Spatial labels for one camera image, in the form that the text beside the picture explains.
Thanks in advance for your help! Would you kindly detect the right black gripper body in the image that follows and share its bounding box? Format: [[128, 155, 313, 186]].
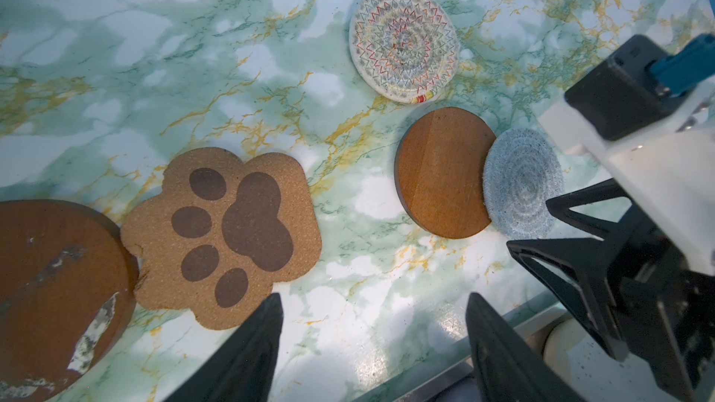
[[606, 206, 714, 401]]

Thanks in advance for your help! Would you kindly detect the multicolour woven round coaster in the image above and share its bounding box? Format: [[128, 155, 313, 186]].
[[348, 0, 460, 104]]

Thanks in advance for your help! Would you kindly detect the dark brown round coaster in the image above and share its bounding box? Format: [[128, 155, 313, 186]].
[[1, 200, 138, 401]]

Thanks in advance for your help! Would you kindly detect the grey woven round coaster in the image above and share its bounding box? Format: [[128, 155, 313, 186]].
[[482, 128, 564, 239]]

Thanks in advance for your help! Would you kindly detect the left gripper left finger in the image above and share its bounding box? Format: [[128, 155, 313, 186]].
[[168, 293, 284, 402]]

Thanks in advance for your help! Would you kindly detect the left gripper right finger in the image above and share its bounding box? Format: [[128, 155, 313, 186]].
[[465, 292, 583, 401]]

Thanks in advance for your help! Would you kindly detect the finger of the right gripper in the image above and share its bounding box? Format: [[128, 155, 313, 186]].
[[506, 237, 629, 362], [544, 178, 635, 241]]

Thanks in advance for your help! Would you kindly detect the metal serving tray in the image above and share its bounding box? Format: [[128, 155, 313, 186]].
[[354, 291, 569, 401]]

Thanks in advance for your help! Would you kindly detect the cork paw print coaster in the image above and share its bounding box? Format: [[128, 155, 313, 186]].
[[121, 147, 322, 331]]

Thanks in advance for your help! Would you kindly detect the cream mug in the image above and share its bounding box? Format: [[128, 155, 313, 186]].
[[543, 319, 675, 402]]

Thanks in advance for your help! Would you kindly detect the brown wooden round coaster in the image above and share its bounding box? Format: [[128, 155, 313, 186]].
[[394, 107, 495, 239]]

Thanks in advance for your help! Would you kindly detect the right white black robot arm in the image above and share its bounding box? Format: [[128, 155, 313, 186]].
[[508, 33, 714, 401]]

